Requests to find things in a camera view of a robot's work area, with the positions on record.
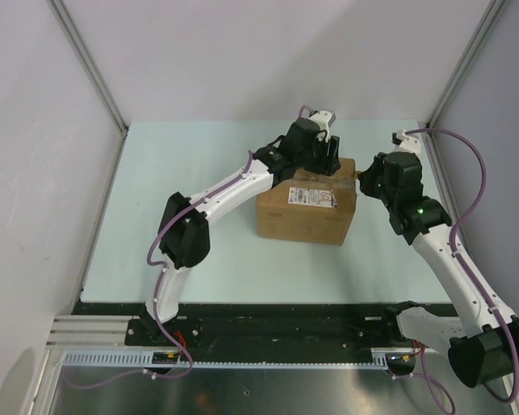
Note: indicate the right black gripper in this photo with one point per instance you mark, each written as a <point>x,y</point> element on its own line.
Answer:
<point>367,178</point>

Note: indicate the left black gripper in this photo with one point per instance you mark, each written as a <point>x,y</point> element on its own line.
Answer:
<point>329,165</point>

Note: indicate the brown cardboard express box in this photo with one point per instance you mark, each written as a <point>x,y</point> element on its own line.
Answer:
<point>277,219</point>

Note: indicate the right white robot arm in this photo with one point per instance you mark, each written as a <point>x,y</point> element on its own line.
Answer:
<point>484,344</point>

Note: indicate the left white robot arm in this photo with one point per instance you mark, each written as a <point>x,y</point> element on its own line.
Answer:
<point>183,237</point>

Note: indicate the white shipping label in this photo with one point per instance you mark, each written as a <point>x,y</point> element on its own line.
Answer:
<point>310,197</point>

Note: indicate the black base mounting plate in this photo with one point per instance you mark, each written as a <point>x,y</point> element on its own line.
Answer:
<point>258,330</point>

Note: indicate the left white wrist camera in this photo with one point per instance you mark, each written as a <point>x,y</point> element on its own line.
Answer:
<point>324,119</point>

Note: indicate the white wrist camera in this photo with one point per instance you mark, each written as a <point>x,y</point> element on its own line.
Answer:
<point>406,143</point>
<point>324,119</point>

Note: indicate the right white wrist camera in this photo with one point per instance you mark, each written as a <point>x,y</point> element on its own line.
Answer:
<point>406,143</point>

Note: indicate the right aluminium frame post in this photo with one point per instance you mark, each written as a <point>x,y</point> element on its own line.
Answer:
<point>489,20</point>

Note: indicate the aluminium frame post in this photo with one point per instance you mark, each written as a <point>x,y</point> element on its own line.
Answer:
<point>489,20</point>
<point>82,52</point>

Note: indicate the left aluminium frame post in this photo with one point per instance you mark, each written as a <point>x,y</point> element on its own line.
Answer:
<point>82,52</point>

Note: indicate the grey slotted cable duct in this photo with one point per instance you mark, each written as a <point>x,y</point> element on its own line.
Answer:
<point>343,358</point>

